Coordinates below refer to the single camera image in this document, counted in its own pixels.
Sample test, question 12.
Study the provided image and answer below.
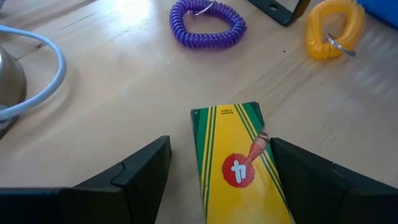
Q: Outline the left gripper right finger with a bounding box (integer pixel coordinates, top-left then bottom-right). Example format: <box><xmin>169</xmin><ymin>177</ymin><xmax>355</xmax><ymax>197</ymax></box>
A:
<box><xmin>269</xmin><ymin>136</ymin><xmax>398</xmax><ymax>224</ymax></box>

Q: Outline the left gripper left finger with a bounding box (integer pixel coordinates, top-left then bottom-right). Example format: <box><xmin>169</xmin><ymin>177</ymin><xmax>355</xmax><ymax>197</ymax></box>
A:
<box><xmin>0</xmin><ymin>135</ymin><xmax>173</xmax><ymax>224</ymax></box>

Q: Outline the yellow green crayon box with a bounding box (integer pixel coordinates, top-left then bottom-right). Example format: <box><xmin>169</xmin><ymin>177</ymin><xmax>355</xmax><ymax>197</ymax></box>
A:
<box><xmin>190</xmin><ymin>101</ymin><xmax>295</xmax><ymax>224</ymax></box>

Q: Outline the yellow coil wrist keychain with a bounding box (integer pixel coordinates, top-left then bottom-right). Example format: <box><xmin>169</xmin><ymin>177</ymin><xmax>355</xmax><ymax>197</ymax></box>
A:
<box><xmin>304</xmin><ymin>0</ymin><xmax>367</xmax><ymax>61</ymax></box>

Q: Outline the purple coil wrist keychain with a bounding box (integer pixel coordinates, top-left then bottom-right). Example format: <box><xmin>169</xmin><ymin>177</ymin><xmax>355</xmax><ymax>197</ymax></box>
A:
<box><xmin>169</xmin><ymin>0</ymin><xmax>248</xmax><ymax>50</ymax></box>

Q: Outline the white brass desk lamp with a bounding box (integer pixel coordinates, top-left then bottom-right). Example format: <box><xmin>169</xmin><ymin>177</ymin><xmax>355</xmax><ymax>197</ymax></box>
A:
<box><xmin>0</xmin><ymin>45</ymin><xmax>28</xmax><ymax>140</ymax></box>

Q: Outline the black perforated metal shelf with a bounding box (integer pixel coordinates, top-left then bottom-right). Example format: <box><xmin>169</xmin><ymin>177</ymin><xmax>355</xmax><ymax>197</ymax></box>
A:
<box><xmin>247</xmin><ymin>0</ymin><xmax>312</xmax><ymax>27</ymax></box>

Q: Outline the white lamp cable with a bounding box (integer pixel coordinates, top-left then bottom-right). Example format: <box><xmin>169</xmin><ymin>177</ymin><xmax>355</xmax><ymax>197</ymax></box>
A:
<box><xmin>0</xmin><ymin>24</ymin><xmax>68</xmax><ymax>123</ymax></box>

